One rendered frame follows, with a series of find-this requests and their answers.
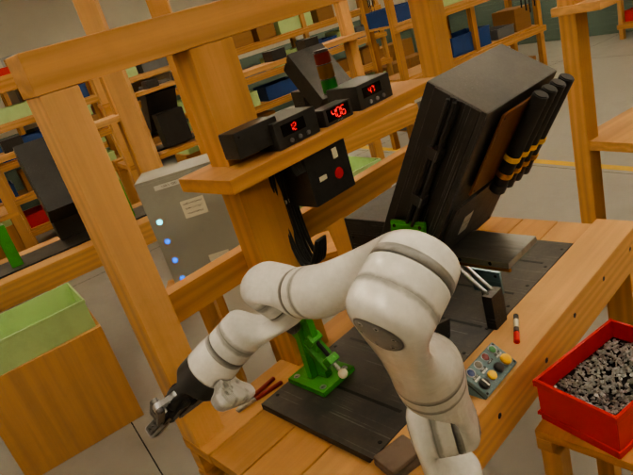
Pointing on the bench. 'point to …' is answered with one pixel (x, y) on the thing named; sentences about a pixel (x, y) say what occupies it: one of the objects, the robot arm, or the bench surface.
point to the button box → (486, 372)
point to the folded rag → (397, 457)
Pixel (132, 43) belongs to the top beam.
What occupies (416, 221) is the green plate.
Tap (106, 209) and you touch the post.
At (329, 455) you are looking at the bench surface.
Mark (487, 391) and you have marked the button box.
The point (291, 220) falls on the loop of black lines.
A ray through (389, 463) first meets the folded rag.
